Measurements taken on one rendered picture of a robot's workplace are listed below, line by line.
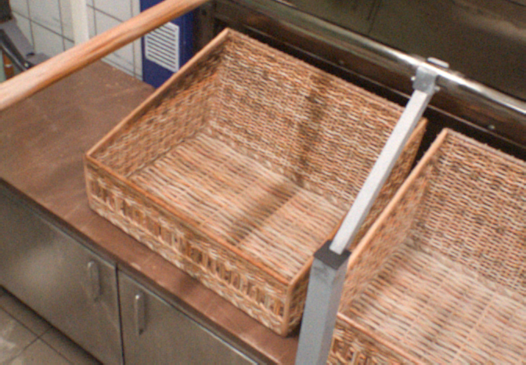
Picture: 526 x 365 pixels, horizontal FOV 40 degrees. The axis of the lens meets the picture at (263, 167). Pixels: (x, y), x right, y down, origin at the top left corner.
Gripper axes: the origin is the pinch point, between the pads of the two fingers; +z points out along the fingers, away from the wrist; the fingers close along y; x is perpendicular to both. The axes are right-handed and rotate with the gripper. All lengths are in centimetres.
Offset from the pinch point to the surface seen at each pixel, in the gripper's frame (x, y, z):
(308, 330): -7, 39, 44
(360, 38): -30.5, 0.4, 32.7
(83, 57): 3.8, -1.4, 9.5
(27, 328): -14, 119, -44
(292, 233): -42, 59, 20
